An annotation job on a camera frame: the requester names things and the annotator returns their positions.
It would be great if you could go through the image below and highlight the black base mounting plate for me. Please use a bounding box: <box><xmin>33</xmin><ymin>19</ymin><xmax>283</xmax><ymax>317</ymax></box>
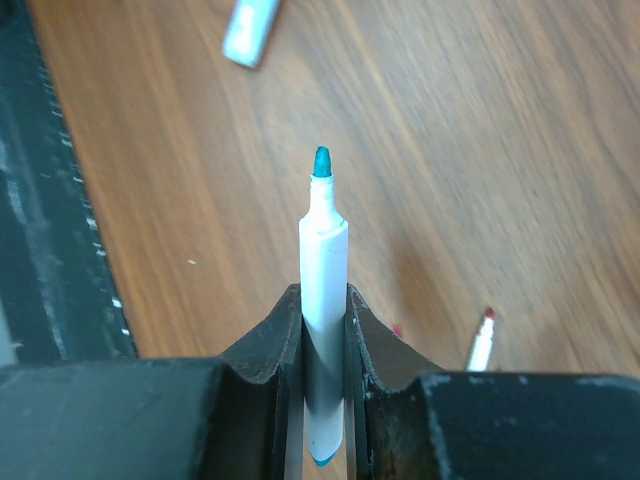
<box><xmin>1</xmin><ymin>1</ymin><xmax>137</xmax><ymax>365</ymax></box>

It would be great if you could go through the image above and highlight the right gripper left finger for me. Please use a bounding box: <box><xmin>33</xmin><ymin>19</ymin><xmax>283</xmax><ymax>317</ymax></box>
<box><xmin>1</xmin><ymin>284</ymin><xmax>303</xmax><ymax>479</ymax></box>

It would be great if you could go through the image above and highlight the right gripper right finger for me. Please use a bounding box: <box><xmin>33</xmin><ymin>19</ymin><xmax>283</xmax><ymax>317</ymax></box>
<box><xmin>344</xmin><ymin>288</ymin><xmax>639</xmax><ymax>479</ymax></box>

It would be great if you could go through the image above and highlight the light blue highlighter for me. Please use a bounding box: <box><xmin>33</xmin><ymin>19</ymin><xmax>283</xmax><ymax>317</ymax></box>
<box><xmin>222</xmin><ymin>0</ymin><xmax>281</xmax><ymax>69</ymax></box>

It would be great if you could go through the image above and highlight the teal cap whiteboard marker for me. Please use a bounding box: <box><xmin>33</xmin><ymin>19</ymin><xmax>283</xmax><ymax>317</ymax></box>
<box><xmin>299</xmin><ymin>146</ymin><xmax>349</xmax><ymax>468</ymax></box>

